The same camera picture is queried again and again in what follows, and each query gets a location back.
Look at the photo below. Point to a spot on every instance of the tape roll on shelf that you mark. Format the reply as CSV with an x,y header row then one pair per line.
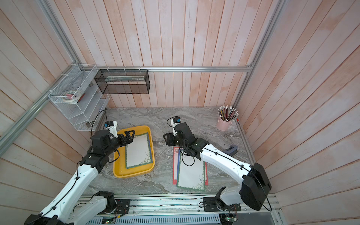
x,y
71,96

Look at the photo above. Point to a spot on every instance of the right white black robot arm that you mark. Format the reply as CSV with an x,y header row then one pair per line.
x,y
253,183

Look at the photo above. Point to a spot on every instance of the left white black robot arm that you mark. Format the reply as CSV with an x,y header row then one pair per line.
x,y
86,171

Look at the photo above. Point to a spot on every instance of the white wire wall shelf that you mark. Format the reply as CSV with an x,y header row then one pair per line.
x,y
85,115

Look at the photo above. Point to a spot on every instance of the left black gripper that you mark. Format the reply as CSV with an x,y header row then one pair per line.
x,y
129,139

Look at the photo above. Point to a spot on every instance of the green floral stationery paper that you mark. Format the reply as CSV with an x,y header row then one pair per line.
x,y
191,174
139,152

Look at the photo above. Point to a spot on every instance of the grey blue hole punch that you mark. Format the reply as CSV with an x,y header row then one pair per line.
x,y
232,150

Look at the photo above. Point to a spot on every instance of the pink pencil cup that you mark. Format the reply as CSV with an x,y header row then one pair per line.
x,y
223,125

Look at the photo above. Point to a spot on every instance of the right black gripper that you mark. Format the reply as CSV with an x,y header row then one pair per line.
x,y
170,141

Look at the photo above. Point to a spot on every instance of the black mesh wall basket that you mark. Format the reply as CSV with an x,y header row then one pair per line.
x,y
123,81

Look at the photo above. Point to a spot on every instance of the bundle of pencils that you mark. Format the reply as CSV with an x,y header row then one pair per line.
x,y
228,113

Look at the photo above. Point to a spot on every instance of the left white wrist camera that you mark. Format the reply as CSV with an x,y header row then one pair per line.
x,y
112,127

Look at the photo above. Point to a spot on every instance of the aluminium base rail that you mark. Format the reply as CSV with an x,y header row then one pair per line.
x,y
141,205

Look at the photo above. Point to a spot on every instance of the horizontal aluminium frame bar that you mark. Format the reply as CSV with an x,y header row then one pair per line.
x,y
184,68

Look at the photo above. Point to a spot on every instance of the yellow plastic storage tray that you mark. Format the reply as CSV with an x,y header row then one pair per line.
x,y
119,166

